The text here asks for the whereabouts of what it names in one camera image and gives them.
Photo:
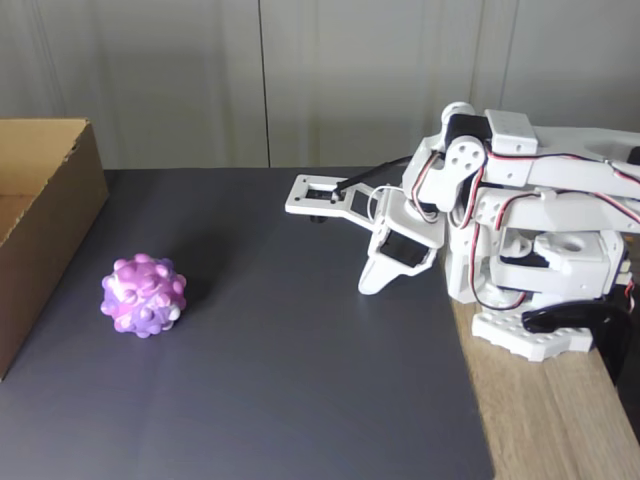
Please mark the pink purple bumpy ball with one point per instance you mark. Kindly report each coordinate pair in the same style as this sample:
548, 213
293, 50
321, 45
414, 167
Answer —
142, 295

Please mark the brown cardboard box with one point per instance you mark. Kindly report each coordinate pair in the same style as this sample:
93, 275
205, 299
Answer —
55, 215

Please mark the dark grey table mat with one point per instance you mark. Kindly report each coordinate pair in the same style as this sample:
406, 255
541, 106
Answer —
275, 350

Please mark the black table clamp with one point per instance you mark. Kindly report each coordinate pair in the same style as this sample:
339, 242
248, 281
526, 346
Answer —
612, 340

